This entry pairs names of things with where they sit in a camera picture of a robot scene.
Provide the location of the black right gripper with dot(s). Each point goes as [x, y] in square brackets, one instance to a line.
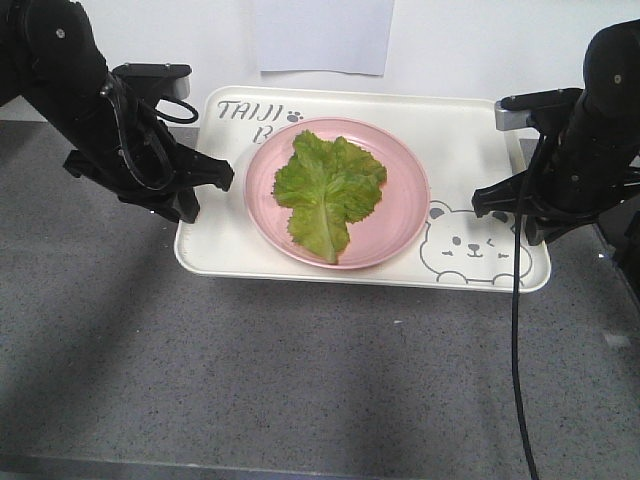
[549, 216]

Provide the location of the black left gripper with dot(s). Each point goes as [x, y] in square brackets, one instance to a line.
[145, 170]

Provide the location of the white bear-print serving tray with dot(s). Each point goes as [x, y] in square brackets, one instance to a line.
[455, 141]

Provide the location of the green lettuce leaf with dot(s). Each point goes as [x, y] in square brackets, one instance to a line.
[328, 185]

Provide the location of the pink round plate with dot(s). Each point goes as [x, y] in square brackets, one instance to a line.
[396, 221]

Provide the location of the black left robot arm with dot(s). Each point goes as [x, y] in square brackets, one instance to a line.
[49, 57]

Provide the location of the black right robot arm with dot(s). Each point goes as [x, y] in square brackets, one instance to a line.
[585, 172]

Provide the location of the black induction cooktop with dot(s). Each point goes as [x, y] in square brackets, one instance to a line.
[620, 229]

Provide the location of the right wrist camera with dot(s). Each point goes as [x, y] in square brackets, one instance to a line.
[545, 111]

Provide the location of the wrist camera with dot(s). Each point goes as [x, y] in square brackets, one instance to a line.
[545, 111]
[154, 82]

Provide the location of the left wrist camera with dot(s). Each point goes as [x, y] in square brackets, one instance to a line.
[154, 82]

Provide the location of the white paper on wall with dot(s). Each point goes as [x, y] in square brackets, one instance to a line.
[348, 37]

